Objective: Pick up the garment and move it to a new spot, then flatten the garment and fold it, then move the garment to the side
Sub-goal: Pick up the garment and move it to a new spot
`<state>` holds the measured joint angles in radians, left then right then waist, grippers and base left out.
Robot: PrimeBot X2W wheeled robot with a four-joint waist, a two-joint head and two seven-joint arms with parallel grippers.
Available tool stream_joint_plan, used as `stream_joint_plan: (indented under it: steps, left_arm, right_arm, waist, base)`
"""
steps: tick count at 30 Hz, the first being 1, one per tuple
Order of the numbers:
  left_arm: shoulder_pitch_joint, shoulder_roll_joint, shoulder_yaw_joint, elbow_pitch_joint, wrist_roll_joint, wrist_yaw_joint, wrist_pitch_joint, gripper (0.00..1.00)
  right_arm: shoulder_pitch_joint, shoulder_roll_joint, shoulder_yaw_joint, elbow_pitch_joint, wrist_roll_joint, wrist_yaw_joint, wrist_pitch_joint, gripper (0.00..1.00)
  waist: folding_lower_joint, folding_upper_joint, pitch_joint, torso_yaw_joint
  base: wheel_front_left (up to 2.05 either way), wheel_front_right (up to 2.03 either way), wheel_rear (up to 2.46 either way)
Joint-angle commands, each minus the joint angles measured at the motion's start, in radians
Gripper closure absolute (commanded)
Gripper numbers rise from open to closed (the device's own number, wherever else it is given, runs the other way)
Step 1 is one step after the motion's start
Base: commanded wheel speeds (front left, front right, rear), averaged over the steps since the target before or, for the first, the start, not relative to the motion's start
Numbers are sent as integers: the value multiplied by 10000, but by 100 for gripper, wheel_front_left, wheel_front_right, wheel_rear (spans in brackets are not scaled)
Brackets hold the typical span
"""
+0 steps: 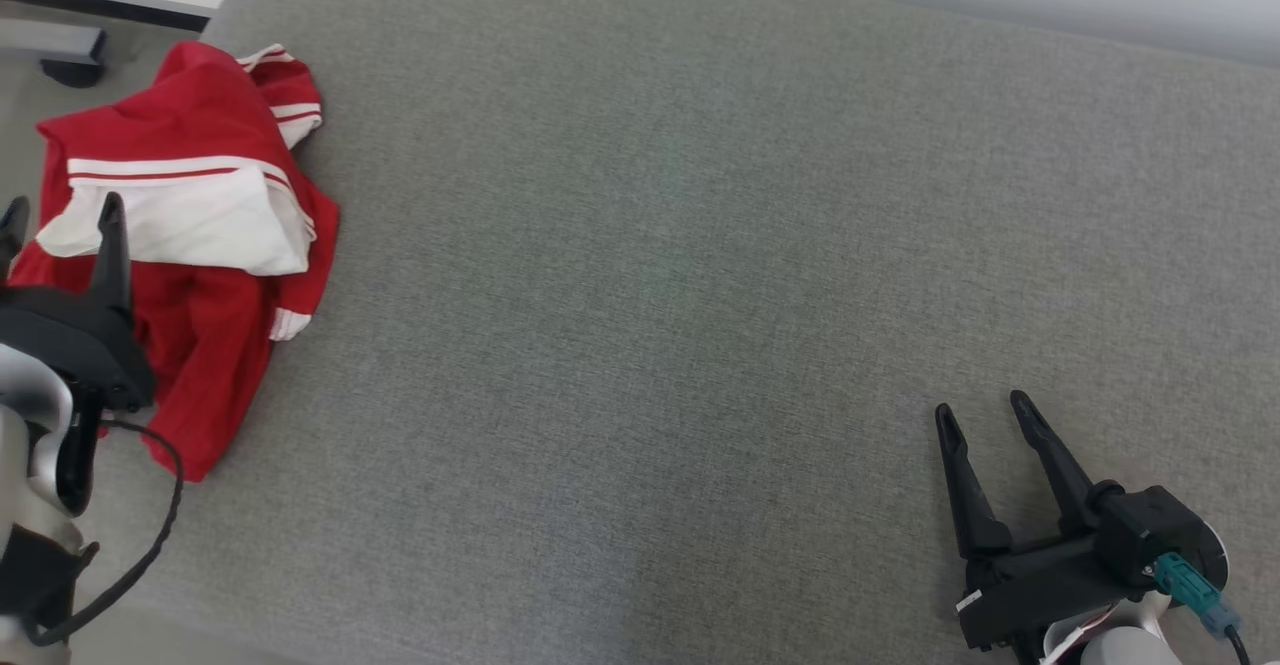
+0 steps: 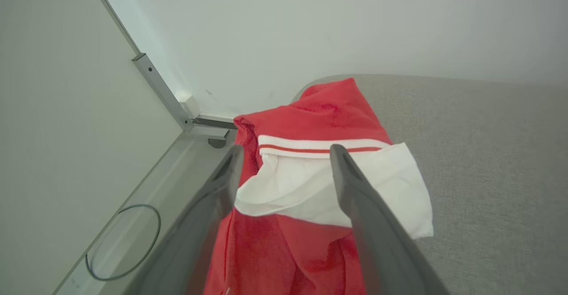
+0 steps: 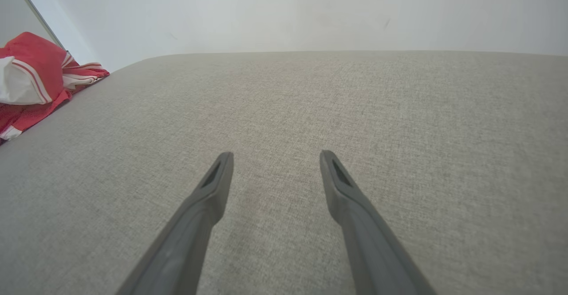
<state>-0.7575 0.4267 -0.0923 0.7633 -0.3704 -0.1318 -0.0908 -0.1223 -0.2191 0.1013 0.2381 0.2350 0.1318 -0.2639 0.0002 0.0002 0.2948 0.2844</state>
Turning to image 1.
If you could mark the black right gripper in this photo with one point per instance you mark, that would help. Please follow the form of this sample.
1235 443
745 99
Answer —
1040 580

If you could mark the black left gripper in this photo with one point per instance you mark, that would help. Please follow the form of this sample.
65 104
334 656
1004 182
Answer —
70 340

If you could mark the red Bulls 23 shorts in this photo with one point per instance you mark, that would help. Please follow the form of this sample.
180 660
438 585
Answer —
210 375

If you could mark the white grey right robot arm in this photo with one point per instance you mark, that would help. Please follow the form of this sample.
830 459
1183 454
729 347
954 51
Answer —
1130 647

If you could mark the grey fabric sofa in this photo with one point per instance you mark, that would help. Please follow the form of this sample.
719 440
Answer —
700 295

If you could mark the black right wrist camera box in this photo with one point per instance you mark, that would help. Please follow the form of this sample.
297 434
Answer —
1150 530

